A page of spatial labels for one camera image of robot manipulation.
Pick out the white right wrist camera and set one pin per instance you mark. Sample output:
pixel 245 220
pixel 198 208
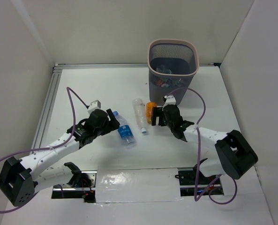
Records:
pixel 169 100

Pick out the aluminium frame rail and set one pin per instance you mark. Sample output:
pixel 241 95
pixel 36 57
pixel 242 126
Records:
pixel 116 86

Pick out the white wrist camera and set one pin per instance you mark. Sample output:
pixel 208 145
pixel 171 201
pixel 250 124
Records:
pixel 169 100
pixel 93 106

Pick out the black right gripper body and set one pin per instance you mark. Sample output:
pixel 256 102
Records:
pixel 166 123

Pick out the green white label bottle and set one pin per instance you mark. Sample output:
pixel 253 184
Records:
pixel 163 69

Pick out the blue label blue cap bottle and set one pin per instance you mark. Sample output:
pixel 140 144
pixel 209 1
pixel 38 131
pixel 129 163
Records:
pixel 124 131

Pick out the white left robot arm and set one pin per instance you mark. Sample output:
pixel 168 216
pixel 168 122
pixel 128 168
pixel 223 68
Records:
pixel 21 179

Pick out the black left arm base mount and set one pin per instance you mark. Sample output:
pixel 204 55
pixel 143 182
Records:
pixel 81 185

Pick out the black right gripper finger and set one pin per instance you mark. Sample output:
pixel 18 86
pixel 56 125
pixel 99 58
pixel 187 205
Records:
pixel 156 112
pixel 160 120

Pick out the clear unlabelled plastic bottle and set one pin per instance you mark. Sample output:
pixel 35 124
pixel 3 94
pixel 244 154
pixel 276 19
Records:
pixel 140 117

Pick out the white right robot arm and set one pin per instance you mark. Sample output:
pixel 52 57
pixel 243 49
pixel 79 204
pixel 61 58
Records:
pixel 225 153

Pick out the grey mesh waste bin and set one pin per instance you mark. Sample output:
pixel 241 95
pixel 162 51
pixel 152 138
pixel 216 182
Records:
pixel 172 66

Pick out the red label plastic bottle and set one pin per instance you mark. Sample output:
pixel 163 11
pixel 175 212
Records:
pixel 161 83

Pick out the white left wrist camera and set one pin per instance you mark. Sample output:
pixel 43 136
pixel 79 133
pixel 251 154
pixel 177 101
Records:
pixel 93 106

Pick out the orange plastic bottle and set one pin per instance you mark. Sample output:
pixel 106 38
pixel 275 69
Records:
pixel 149 110

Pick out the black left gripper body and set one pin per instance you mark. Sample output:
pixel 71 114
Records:
pixel 111 120

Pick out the blue label crushed bottle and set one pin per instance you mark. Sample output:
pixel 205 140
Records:
pixel 178 82

